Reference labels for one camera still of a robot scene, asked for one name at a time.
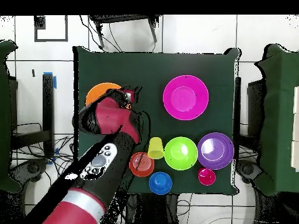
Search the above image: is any green cloth covered table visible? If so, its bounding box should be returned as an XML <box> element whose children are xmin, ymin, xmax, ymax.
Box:
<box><xmin>255</xmin><ymin>43</ymin><xmax>299</xmax><ymax>197</ymax></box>
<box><xmin>0</xmin><ymin>40</ymin><xmax>20</xmax><ymax>193</ymax></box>

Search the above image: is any pink bowl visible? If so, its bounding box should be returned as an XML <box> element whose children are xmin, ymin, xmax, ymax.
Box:
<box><xmin>162</xmin><ymin>75</ymin><xmax>210</xmax><ymax>121</ymax></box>

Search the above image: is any black metal table frame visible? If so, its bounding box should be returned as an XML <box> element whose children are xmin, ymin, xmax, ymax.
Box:
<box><xmin>10</xmin><ymin>72</ymin><xmax>57</xmax><ymax>159</ymax></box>

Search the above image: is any red cup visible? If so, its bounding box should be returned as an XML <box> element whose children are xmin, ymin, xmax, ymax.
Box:
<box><xmin>197</xmin><ymin>167</ymin><xmax>217</xmax><ymax>187</ymax></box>

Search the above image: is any yellow cup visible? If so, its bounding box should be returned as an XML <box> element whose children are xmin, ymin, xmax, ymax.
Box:
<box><xmin>147</xmin><ymin>136</ymin><xmax>165</xmax><ymax>160</ymax></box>

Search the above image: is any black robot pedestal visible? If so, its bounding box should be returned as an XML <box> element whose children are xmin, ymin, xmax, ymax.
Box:
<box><xmin>126</xmin><ymin>193</ymin><xmax>179</xmax><ymax>224</ymax></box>

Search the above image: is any black square floor frame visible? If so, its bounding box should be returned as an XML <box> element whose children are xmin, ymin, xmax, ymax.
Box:
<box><xmin>34</xmin><ymin>15</ymin><xmax>69</xmax><ymax>43</ymax></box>

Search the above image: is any purple bowl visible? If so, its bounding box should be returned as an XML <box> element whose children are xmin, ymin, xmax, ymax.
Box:
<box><xmin>197</xmin><ymin>132</ymin><xmax>235</xmax><ymax>170</ymax></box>

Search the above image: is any dark green table cloth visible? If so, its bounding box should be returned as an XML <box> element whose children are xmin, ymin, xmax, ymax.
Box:
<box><xmin>71</xmin><ymin>46</ymin><xmax>240</xmax><ymax>195</ymax></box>

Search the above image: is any red-orange bowl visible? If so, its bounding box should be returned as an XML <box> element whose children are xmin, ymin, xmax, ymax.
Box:
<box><xmin>128</xmin><ymin>152</ymin><xmax>155</xmax><ymax>177</ymax></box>

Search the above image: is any large orange bowl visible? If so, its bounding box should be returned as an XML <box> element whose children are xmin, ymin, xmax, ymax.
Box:
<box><xmin>85</xmin><ymin>82</ymin><xmax>132</xmax><ymax>110</ymax></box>

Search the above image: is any blue bowl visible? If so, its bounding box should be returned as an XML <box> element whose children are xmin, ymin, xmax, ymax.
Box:
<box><xmin>148</xmin><ymin>171</ymin><xmax>173</xmax><ymax>195</ymax></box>

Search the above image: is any green bowl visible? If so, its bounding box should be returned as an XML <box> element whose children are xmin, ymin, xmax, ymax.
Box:
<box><xmin>164</xmin><ymin>136</ymin><xmax>199</xmax><ymax>171</ymax></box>

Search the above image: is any black metal stand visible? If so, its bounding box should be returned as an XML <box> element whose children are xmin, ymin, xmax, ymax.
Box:
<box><xmin>89</xmin><ymin>15</ymin><xmax>163</xmax><ymax>50</ymax></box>

